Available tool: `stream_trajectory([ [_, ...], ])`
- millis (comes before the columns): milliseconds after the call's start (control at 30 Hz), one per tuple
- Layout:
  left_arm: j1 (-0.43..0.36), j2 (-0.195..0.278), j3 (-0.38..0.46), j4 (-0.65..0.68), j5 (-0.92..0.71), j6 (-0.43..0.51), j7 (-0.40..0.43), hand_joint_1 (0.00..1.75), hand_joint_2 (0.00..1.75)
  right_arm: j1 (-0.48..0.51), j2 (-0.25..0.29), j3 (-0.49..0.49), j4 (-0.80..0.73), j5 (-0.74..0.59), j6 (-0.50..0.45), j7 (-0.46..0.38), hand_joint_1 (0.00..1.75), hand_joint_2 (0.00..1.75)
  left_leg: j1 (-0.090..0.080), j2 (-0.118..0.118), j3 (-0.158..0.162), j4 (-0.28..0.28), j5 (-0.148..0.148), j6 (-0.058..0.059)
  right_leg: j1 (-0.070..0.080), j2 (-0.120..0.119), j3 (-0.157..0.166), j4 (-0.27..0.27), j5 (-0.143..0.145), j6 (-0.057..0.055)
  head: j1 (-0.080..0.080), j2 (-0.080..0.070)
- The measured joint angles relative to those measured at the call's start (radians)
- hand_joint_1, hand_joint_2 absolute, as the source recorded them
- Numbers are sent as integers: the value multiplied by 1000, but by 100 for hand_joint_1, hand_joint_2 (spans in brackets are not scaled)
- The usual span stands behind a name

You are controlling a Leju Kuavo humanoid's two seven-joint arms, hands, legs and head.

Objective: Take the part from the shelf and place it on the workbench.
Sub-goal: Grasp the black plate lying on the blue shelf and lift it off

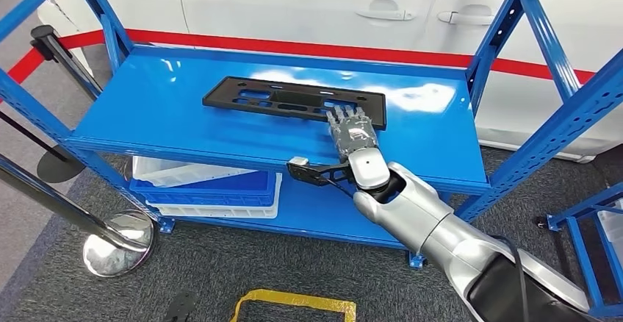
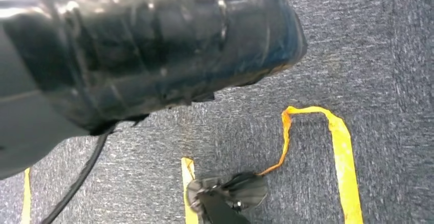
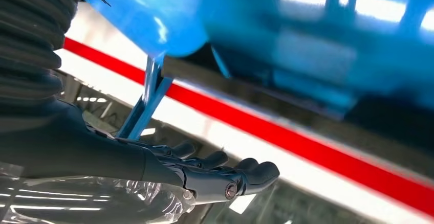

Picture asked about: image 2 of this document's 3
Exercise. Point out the black robot foot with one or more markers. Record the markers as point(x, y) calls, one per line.
point(237, 192)

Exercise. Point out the yellow tape square peeled corner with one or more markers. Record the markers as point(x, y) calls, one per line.
point(342, 154)

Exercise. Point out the yellow floor tape mark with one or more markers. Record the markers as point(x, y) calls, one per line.
point(25, 198)

